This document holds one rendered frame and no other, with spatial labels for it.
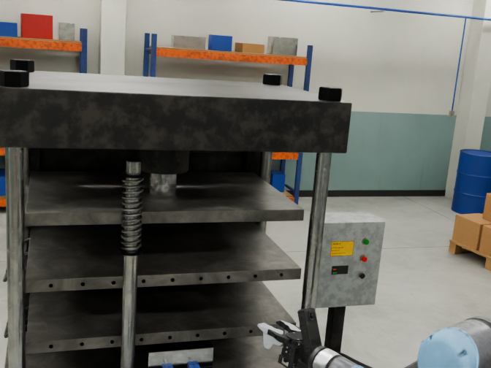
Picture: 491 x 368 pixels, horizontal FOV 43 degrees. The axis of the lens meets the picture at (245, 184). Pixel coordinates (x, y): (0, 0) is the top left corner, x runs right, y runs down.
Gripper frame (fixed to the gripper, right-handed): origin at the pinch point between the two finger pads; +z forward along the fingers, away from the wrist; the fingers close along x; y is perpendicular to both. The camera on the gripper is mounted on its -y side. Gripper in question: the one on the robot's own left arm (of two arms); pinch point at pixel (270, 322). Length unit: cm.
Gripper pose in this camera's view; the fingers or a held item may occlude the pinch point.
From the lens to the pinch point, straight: 174.4
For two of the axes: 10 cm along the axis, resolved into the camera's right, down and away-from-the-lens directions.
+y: -1.8, 9.7, 1.4
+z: -6.3, -2.2, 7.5
